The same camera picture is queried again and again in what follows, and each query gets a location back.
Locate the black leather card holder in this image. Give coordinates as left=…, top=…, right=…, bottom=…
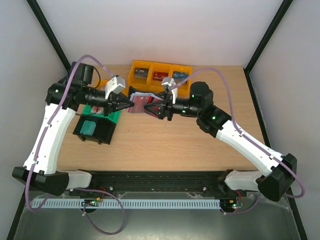
left=126, top=86, right=163, bottom=118

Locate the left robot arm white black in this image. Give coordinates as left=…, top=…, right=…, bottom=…
left=12, top=62, right=134, bottom=196

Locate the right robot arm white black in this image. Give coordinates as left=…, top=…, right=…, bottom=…
left=144, top=81, right=297, bottom=202

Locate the white red-circle card stack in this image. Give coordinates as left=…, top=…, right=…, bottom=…
left=90, top=107, right=104, bottom=114

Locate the yellow bin with blue cards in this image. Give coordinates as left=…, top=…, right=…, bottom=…
left=171, top=64, right=193, bottom=97

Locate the yellow bin with grey cards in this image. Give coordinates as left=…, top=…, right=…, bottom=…
left=128, top=60, right=154, bottom=91

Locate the red VIP card stack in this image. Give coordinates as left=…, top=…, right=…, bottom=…
left=153, top=71, right=169, bottom=81

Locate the grey VIP card stack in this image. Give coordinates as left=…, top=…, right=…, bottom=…
left=134, top=67, right=149, bottom=79

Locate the blue VIP card stack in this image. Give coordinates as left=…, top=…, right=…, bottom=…
left=172, top=71, right=189, bottom=80

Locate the yellow bin with red cards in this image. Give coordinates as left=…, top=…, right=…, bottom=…
left=149, top=62, right=172, bottom=92

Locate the teal VIP card stack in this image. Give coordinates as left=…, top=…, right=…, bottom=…
left=79, top=120, right=97, bottom=136

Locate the green plastic bin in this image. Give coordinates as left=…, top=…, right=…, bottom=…
left=81, top=105, right=121, bottom=124

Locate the yellow bin near green bin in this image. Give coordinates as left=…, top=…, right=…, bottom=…
left=95, top=79, right=109, bottom=91

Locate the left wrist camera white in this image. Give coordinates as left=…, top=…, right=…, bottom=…
left=105, top=76, right=126, bottom=100

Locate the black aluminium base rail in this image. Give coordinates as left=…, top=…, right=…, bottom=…
left=61, top=170, right=291, bottom=198

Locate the white slotted cable duct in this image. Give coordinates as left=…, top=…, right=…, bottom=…
left=42, top=198, right=220, bottom=210

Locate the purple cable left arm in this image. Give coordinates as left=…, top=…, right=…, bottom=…
left=24, top=54, right=126, bottom=235

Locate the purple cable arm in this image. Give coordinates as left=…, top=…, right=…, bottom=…
left=172, top=67, right=306, bottom=216
left=24, top=54, right=126, bottom=235

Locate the black frame post left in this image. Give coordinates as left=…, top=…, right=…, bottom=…
left=26, top=0, right=71, bottom=72

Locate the black frame post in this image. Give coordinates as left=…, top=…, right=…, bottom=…
left=26, top=0, right=71, bottom=72
left=244, top=0, right=294, bottom=72

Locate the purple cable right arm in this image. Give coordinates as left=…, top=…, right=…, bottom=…
left=172, top=67, right=306, bottom=216

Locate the black frame post right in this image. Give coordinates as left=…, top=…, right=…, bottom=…
left=244, top=0, right=294, bottom=72

